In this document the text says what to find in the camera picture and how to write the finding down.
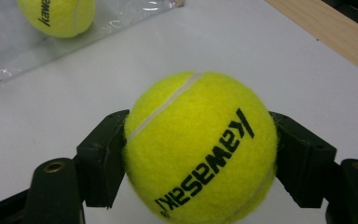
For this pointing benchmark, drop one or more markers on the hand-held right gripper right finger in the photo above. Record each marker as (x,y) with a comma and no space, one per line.
(304,161)

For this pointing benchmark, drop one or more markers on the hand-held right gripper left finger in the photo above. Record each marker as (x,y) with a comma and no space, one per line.
(101,158)

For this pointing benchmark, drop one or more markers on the yellow tennis ball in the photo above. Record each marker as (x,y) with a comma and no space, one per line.
(199,149)
(59,17)

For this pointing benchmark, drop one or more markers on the transparent bag with beige trim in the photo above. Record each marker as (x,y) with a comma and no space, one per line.
(9,59)

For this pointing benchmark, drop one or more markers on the wooden table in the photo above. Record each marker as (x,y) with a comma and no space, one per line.
(332,28)

